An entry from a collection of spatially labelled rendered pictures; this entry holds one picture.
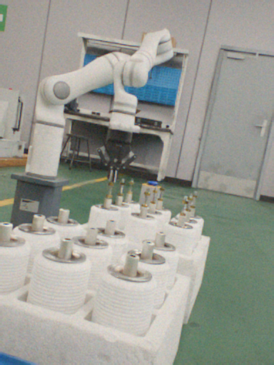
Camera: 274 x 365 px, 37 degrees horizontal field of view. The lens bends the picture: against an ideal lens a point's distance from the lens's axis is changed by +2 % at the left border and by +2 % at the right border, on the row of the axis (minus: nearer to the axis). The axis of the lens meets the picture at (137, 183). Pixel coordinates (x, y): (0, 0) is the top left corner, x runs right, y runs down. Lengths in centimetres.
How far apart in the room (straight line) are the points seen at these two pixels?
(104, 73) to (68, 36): 539
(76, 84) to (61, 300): 81
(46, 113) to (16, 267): 71
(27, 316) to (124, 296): 15
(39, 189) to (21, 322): 69
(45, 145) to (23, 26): 578
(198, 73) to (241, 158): 142
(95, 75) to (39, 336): 91
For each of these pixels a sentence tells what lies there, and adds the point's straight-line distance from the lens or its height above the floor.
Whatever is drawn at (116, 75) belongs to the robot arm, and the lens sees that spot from 124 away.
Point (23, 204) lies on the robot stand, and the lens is 134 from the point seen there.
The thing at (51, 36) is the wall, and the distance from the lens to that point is 685.
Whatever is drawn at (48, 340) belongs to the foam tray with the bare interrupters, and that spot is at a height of 15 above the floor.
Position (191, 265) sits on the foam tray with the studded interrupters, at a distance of 115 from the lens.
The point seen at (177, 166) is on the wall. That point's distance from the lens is 623.
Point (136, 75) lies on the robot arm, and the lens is 122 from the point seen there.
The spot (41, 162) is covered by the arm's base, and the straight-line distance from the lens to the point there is 133.
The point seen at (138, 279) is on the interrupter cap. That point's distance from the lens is 65.
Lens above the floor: 46
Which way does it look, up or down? 5 degrees down
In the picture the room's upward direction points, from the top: 11 degrees clockwise
